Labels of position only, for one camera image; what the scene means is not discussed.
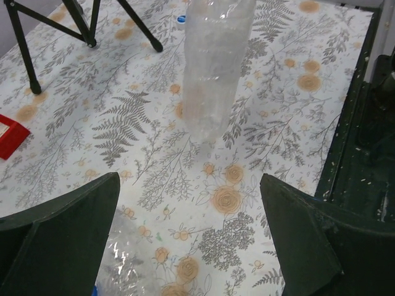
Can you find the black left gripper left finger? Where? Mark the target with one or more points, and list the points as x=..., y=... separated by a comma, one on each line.
x=56, y=247

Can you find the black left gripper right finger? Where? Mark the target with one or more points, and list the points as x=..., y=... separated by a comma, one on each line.
x=323, y=249

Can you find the clear bottle blue cap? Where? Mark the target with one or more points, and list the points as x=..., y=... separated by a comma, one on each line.
x=124, y=268

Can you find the white blue bottle cap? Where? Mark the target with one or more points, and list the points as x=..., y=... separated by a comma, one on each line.
x=181, y=20

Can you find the red plastic bin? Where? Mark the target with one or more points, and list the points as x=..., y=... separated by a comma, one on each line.
x=12, y=136

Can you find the black music stand tripod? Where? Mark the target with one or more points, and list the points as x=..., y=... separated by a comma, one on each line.
x=122, y=60

